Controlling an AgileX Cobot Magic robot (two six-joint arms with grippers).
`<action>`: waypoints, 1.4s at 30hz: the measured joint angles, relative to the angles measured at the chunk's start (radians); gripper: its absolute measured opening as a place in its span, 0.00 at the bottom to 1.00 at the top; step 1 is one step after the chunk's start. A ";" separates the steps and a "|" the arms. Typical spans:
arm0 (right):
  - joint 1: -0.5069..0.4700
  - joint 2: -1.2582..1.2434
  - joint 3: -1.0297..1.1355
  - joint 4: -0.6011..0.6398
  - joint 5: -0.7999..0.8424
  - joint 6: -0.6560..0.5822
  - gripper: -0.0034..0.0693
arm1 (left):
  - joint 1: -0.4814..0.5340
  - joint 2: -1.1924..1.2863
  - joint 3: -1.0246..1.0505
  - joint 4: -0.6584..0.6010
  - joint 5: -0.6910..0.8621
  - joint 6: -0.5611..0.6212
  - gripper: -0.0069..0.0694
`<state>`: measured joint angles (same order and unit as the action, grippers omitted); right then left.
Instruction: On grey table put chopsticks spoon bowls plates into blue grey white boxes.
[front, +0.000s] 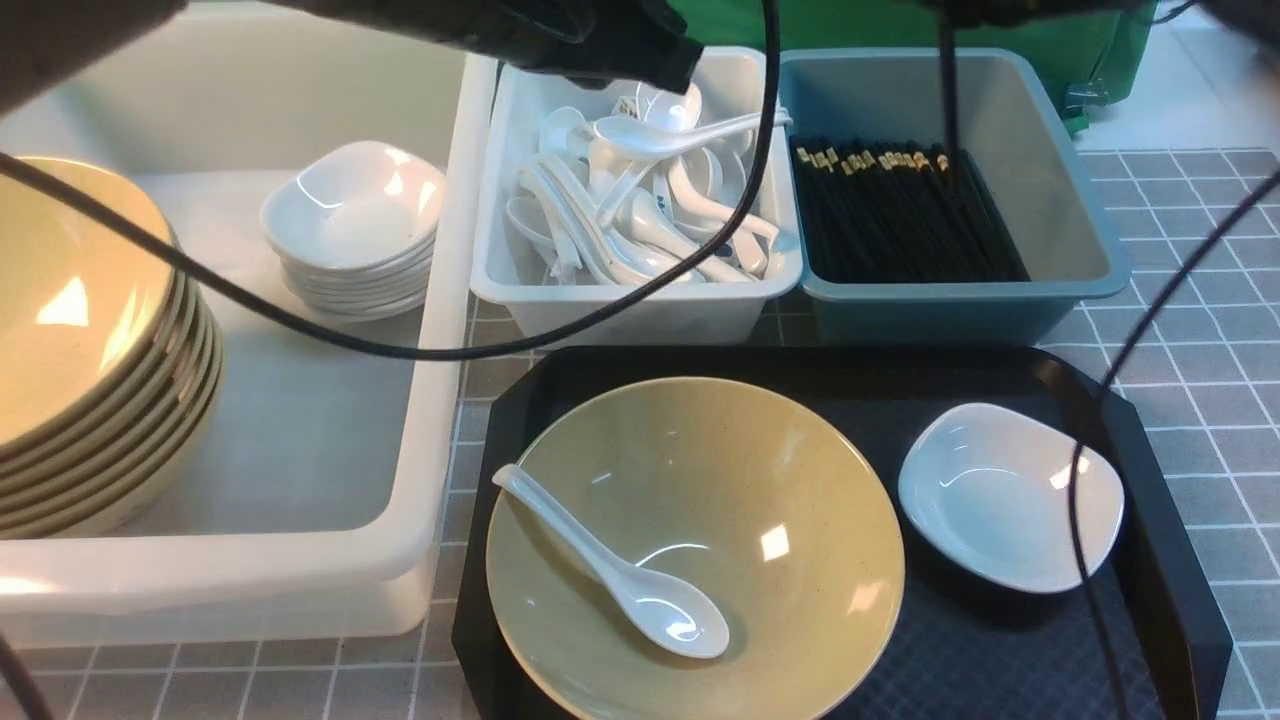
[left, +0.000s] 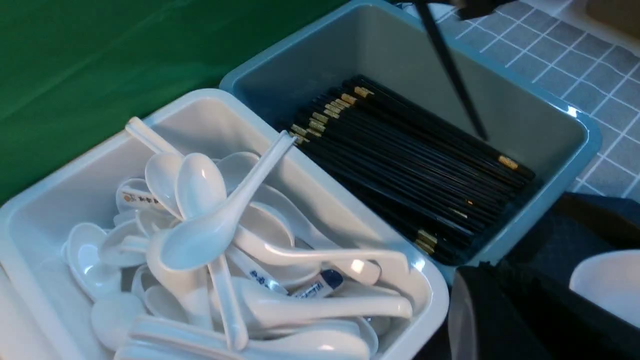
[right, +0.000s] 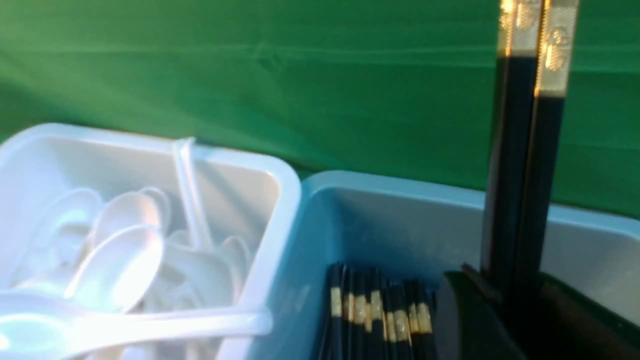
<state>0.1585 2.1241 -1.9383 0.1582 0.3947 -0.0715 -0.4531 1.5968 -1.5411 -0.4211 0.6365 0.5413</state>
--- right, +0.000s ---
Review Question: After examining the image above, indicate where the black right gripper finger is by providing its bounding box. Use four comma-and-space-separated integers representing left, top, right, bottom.
434, 265, 640, 360

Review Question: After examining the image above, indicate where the teal plastic chopstick bin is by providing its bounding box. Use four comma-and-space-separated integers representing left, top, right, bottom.
215, 170, 640, 360

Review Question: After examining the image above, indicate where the pile of black chopsticks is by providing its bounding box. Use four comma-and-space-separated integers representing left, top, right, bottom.
313, 262, 437, 360

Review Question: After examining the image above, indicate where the green cloth backdrop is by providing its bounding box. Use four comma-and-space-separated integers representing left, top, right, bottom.
0, 0, 640, 218

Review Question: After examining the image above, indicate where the white plastic spoon bin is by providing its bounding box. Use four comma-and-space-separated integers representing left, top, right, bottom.
1, 123, 301, 360

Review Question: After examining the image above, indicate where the pile of white spoons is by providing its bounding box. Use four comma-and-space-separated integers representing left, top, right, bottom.
1, 137, 253, 360

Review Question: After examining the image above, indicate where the white spoon atop pile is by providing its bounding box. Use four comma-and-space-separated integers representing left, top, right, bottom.
0, 291, 274, 360

